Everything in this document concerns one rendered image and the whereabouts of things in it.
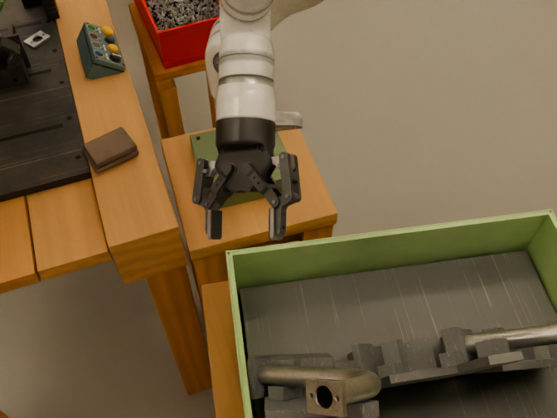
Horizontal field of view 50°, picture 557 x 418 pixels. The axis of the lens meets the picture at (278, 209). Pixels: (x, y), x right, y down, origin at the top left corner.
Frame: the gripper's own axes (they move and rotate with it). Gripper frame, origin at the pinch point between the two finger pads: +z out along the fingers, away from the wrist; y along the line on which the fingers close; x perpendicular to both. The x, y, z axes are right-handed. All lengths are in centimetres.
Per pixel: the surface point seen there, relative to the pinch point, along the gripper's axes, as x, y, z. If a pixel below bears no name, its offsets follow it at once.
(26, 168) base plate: 18, -68, -14
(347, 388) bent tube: 4.4, 12.1, 18.1
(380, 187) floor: 162, -44, -21
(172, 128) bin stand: 71, -74, -32
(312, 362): 25.5, -3.7, 20.4
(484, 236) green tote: 56, 17, 0
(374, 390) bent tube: 9.5, 13.5, 19.2
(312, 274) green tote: 41.4, -11.9, 7.3
